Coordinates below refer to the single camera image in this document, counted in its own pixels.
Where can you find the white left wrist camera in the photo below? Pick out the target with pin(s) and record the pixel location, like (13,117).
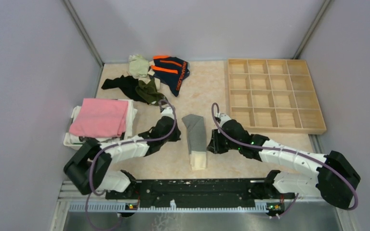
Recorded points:
(168,111)

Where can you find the light green underwear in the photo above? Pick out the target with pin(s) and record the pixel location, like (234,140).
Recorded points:
(138,66)

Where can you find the navy orange underwear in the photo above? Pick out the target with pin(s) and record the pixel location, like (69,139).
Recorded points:
(171,71)

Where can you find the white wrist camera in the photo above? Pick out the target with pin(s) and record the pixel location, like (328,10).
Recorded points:
(222,118)
(168,111)

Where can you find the dark green underwear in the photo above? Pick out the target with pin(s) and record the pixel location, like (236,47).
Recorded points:
(148,91)

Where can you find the white perforated plastic basket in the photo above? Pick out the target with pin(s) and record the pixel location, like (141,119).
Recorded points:
(93,142)

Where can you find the grey underwear white waistband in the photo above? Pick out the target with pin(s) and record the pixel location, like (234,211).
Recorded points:
(196,141)

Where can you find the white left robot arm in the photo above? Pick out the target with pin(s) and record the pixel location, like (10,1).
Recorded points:
(89,168)

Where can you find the black underwear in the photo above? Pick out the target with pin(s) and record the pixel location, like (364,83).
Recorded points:
(127,85)

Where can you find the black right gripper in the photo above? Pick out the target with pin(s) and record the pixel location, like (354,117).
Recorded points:
(214,146)

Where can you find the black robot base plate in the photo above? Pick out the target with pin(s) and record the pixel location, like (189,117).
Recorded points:
(202,193)

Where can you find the aluminium frame rail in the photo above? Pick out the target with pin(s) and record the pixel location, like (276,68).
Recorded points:
(70,199)

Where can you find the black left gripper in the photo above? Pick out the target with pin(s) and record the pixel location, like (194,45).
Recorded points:
(176,136)

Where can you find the pink folded cloth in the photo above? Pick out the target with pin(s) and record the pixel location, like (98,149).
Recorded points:
(100,118)

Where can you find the wooden compartment tray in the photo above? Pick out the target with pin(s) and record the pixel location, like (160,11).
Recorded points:
(274,96)

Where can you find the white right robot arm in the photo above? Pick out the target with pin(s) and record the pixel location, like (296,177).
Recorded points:
(329,176)

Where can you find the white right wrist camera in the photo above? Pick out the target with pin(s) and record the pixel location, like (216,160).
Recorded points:
(222,118)

